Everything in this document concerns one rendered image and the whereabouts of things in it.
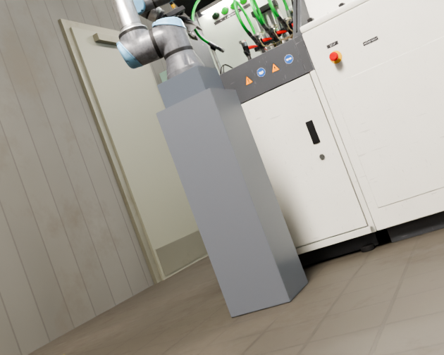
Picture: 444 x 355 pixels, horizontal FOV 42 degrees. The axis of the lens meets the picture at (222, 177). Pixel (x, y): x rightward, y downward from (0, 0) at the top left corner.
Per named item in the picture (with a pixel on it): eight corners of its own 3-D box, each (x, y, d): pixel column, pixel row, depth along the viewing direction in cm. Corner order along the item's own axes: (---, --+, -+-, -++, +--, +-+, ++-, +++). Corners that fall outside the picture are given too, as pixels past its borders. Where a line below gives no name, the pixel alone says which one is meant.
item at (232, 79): (188, 127, 269) (176, 96, 269) (192, 127, 273) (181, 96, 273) (306, 73, 240) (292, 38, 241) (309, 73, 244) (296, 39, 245)
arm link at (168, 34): (190, 42, 211) (177, 8, 211) (156, 55, 212) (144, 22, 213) (195, 50, 223) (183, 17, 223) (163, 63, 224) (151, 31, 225)
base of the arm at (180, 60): (194, 67, 207) (185, 41, 207) (161, 83, 213) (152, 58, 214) (212, 69, 221) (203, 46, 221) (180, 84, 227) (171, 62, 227)
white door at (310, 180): (236, 266, 266) (185, 129, 269) (238, 265, 268) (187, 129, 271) (367, 226, 237) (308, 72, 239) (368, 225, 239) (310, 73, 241)
